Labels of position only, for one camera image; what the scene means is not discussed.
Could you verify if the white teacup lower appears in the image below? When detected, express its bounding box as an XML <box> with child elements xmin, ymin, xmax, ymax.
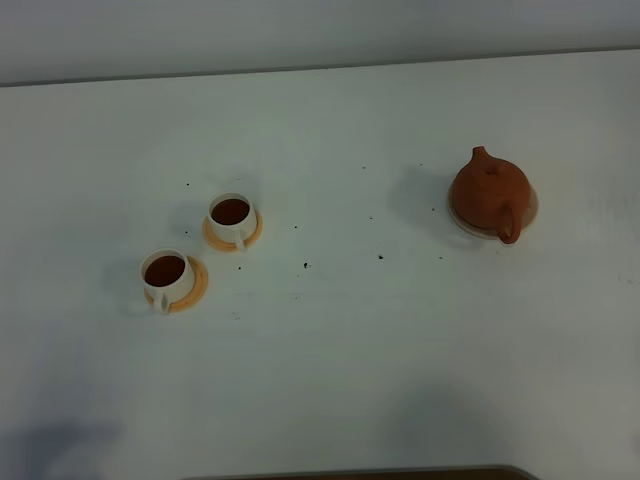
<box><xmin>139</xmin><ymin>249</ymin><xmax>187</xmax><ymax>286</ymax></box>

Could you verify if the white teacup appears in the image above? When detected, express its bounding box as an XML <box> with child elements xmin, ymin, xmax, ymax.
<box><xmin>206</xmin><ymin>193</ymin><xmax>257</xmax><ymax>251</ymax></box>
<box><xmin>139</xmin><ymin>249</ymin><xmax>187</xmax><ymax>286</ymax></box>

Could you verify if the brown clay teapot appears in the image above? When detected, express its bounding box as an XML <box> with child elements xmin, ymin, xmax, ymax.
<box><xmin>451</xmin><ymin>146</ymin><xmax>531</xmax><ymax>244</ymax></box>

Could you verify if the orange saucer lower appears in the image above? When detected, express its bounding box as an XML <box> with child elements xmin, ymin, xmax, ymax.
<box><xmin>143</xmin><ymin>256</ymin><xmax>209</xmax><ymax>314</ymax></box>

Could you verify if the orange saucer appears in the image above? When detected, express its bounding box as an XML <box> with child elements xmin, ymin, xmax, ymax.
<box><xmin>202</xmin><ymin>212</ymin><xmax>263</xmax><ymax>253</ymax></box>
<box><xmin>143</xmin><ymin>256</ymin><xmax>209</xmax><ymax>314</ymax></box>

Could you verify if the white teacup upper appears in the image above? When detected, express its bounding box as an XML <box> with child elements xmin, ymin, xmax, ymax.
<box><xmin>206</xmin><ymin>193</ymin><xmax>257</xmax><ymax>251</ymax></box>

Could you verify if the orange saucer upper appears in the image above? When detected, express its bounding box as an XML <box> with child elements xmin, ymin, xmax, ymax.
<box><xmin>202</xmin><ymin>212</ymin><xmax>263</xmax><ymax>253</ymax></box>

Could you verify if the beige round teapot coaster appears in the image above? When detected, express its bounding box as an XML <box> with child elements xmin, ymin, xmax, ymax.
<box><xmin>447</xmin><ymin>186</ymin><xmax>539</xmax><ymax>240</ymax></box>

